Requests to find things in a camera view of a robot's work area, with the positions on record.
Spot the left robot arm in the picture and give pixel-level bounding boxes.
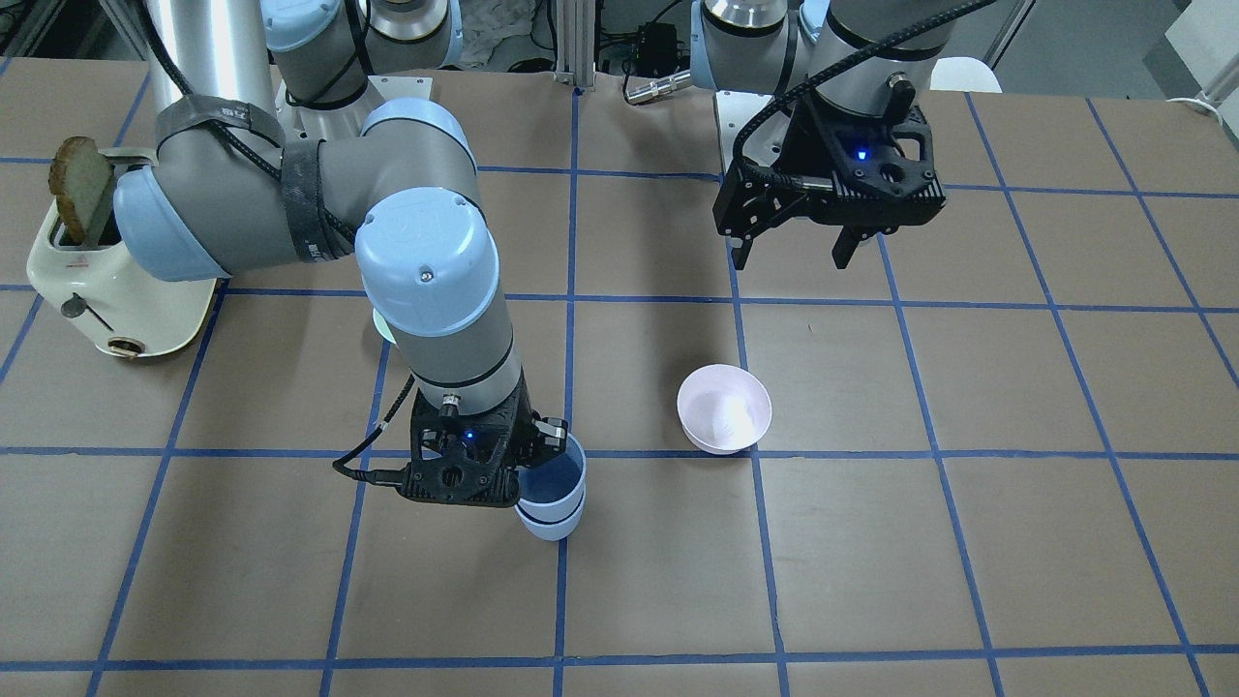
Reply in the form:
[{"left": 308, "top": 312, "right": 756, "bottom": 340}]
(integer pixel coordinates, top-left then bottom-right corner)
[{"left": 690, "top": 1, "right": 980, "bottom": 270}]

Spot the black power adapter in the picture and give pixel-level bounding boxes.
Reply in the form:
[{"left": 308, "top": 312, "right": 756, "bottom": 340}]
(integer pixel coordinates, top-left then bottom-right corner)
[{"left": 632, "top": 22, "right": 679, "bottom": 76}]

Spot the aluminium frame post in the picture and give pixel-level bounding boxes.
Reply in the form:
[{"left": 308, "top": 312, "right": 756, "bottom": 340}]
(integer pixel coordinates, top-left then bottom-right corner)
[{"left": 549, "top": 0, "right": 597, "bottom": 92}]

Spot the slice of brown bread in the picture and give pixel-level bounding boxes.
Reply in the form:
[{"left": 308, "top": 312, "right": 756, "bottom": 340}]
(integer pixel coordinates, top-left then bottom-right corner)
[{"left": 48, "top": 136, "right": 115, "bottom": 248}]

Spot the blue cup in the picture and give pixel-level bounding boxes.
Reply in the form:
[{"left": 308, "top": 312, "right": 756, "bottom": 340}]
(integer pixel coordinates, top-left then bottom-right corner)
[
  {"left": 517, "top": 435, "right": 586, "bottom": 524},
  {"left": 515, "top": 494, "right": 589, "bottom": 542}
]

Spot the pink bowl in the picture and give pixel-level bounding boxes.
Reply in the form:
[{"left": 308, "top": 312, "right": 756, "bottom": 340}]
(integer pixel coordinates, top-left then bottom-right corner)
[{"left": 676, "top": 363, "right": 773, "bottom": 456}]

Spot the mint green bowl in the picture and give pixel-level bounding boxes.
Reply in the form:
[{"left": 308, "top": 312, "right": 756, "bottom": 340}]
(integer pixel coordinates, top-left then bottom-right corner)
[{"left": 372, "top": 308, "right": 396, "bottom": 345}]

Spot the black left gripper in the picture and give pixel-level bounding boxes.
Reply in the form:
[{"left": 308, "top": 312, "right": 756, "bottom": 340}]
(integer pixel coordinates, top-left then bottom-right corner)
[{"left": 715, "top": 76, "right": 947, "bottom": 272}]

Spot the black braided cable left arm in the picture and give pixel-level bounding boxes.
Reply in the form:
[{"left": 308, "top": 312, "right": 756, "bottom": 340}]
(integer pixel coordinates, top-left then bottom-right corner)
[{"left": 733, "top": 0, "right": 997, "bottom": 189}]

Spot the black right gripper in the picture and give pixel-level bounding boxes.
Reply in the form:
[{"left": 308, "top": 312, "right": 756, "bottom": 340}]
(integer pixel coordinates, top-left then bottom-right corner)
[{"left": 400, "top": 378, "right": 569, "bottom": 508}]

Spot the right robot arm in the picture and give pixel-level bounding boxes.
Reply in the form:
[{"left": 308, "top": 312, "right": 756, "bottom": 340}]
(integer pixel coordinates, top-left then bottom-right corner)
[{"left": 112, "top": 1, "right": 572, "bottom": 508}]

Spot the silver cable connector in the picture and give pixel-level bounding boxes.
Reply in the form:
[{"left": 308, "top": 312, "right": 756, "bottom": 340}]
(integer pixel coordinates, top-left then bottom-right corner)
[{"left": 622, "top": 71, "right": 693, "bottom": 106}]

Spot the cream toaster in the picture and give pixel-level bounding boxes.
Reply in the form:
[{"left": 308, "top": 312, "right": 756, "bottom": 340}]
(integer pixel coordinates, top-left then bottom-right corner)
[{"left": 26, "top": 204, "right": 217, "bottom": 358}]

